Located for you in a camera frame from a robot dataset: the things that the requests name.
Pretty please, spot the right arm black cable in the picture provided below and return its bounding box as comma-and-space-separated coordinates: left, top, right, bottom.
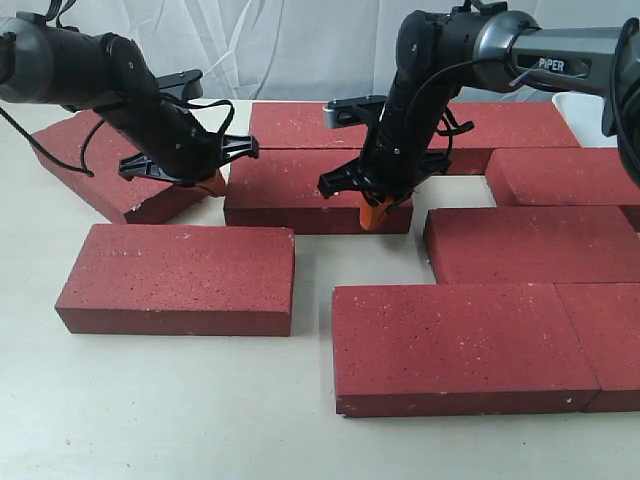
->
379, 29, 640, 186

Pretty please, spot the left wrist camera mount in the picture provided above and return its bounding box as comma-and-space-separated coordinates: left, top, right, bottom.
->
156, 69, 203, 102

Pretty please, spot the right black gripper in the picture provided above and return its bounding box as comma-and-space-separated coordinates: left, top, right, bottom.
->
318, 10, 460, 231

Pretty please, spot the blue-grey backdrop cloth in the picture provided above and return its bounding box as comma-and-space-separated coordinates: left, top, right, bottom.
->
0, 0, 640, 104

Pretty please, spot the white plastic tray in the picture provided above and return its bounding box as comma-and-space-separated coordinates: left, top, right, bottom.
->
552, 92, 617, 148

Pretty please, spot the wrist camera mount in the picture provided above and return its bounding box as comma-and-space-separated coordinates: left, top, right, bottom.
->
323, 95, 387, 129
156, 69, 203, 102

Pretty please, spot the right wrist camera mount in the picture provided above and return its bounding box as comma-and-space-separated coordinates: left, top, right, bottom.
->
323, 95, 387, 129

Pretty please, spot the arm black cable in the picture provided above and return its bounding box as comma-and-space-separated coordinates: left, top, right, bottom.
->
379, 29, 640, 186
0, 0, 236, 178

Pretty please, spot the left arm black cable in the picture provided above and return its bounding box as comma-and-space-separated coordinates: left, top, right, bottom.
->
0, 0, 236, 178

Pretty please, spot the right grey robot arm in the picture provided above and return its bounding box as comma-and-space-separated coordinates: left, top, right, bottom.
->
318, 1, 639, 230

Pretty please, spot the front large red brick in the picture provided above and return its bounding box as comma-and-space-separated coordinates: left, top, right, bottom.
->
331, 283, 600, 418

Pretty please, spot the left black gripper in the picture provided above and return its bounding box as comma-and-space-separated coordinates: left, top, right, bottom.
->
94, 34, 259, 196

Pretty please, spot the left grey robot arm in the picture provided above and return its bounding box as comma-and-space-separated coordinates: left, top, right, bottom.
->
1, 12, 259, 196

